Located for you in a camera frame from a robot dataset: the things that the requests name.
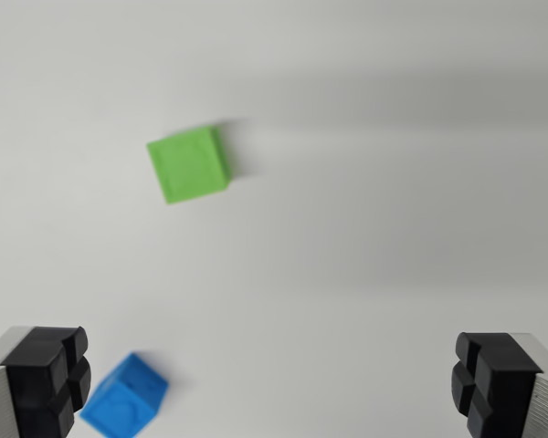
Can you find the green embossed cube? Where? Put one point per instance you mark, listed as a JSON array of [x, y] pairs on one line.
[[187, 165]]

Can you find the blue embossed cube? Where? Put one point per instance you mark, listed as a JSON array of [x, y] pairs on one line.
[[124, 397]]

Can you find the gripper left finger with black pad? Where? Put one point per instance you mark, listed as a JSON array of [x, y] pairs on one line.
[[32, 378]]

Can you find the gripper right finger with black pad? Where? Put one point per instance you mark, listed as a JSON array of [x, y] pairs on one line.
[[507, 383]]

